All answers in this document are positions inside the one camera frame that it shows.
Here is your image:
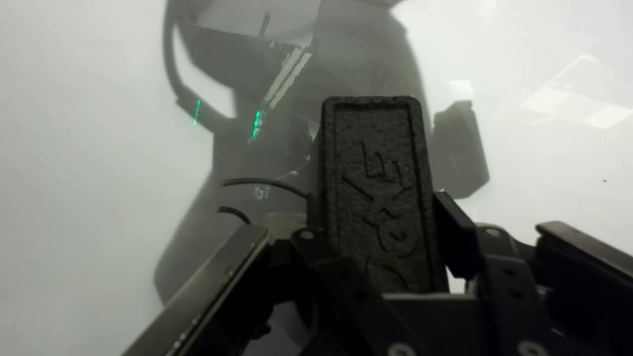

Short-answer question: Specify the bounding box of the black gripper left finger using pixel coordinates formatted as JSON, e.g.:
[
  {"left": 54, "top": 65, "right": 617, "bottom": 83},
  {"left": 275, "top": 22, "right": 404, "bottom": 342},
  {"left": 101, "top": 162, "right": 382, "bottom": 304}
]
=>
[{"left": 289, "top": 225, "right": 424, "bottom": 356}]

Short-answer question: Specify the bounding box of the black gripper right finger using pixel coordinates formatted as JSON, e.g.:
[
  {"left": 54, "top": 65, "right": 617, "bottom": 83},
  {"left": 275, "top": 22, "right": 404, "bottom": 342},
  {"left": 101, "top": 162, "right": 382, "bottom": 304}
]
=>
[{"left": 432, "top": 190, "right": 550, "bottom": 356}]

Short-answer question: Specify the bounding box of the black foam whiteboard duster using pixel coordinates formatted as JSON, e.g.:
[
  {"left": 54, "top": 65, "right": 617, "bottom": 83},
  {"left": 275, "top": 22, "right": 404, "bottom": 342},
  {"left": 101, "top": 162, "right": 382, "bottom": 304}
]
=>
[{"left": 317, "top": 95, "right": 451, "bottom": 296}]

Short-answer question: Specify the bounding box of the large wall whiteboard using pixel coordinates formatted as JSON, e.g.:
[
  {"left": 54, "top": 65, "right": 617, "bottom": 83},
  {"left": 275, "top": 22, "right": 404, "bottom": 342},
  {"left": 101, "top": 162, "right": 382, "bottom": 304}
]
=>
[{"left": 0, "top": 0, "right": 633, "bottom": 356}]

